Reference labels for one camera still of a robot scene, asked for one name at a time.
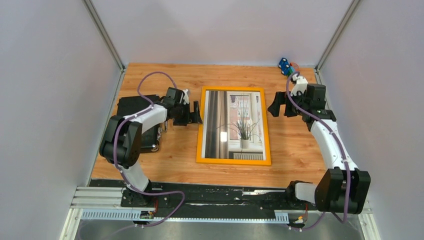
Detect blue green toy blocks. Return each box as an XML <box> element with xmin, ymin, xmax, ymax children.
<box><xmin>278</xmin><ymin>57</ymin><xmax>296</xmax><ymax>77</ymax></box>

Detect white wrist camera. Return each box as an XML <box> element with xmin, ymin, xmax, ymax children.
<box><xmin>290</xmin><ymin>74</ymin><xmax>308</xmax><ymax>97</ymax></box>
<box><xmin>181</xmin><ymin>88</ymin><xmax>190</xmax><ymax>105</ymax></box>

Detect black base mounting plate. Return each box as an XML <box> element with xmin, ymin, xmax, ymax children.
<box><xmin>89</xmin><ymin>179</ymin><xmax>316</xmax><ymax>221</ymax></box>

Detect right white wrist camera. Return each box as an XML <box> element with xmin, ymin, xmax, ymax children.
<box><xmin>290</xmin><ymin>74</ymin><xmax>308</xmax><ymax>97</ymax></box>

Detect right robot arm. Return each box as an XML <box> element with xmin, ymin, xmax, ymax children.
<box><xmin>267</xmin><ymin>83</ymin><xmax>371</xmax><ymax>215</ymax></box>

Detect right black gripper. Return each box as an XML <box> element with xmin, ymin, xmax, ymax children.
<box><xmin>267</xmin><ymin>89</ymin><xmax>309</xmax><ymax>118</ymax></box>

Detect wooden picture frame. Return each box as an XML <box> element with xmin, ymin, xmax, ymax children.
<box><xmin>195</xmin><ymin>86</ymin><xmax>272</xmax><ymax>167</ymax></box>

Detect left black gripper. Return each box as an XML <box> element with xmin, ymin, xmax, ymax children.
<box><xmin>173</xmin><ymin>101</ymin><xmax>203</xmax><ymax>127</ymax></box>

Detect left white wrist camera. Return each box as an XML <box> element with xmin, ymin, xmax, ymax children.
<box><xmin>181</xmin><ymin>88</ymin><xmax>190</xmax><ymax>105</ymax></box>

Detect orange round object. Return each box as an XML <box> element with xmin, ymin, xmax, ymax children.
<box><xmin>290</xmin><ymin>62</ymin><xmax>300</xmax><ymax>72</ymax></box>

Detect photo print board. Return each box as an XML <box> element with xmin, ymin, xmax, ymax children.
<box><xmin>202</xmin><ymin>90</ymin><xmax>268</xmax><ymax>162</ymax></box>

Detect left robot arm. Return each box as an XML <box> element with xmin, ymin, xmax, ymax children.
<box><xmin>99</xmin><ymin>87</ymin><xmax>203</xmax><ymax>207</ymax></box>

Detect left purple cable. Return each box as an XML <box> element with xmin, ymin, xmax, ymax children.
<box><xmin>76</xmin><ymin>71</ymin><xmax>186</xmax><ymax>240</ymax></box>

